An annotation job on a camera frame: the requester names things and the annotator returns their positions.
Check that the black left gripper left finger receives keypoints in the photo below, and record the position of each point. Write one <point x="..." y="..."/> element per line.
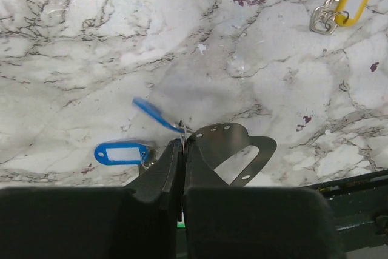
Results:
<point x="137" y="220"/>

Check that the key with yellow tag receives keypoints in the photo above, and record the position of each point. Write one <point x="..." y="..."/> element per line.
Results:
<point x="336" y="13"/>

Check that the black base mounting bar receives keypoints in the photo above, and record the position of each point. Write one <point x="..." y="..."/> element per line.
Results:
<point x="359" y="205"/>

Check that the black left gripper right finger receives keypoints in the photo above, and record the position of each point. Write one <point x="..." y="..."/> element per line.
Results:
<point x="223" y="221"/>

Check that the key with blue tag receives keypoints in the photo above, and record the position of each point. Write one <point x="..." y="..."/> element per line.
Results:
<point x="125" y="153"/>
<point x="160" y="117"/>

